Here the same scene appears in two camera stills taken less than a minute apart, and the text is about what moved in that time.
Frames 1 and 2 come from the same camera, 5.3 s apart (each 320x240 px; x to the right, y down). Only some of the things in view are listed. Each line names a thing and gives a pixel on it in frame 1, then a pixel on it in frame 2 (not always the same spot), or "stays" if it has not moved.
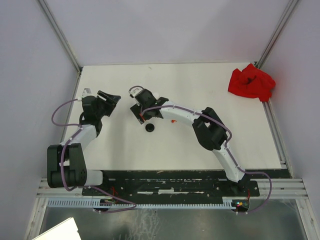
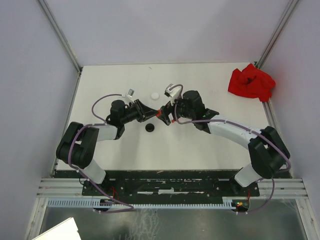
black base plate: x=172 y=184 stays
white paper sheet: x=66 y=230 stays
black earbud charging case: x=149 y=127 stays
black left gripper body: x=105 y=107 to x=137 y=113
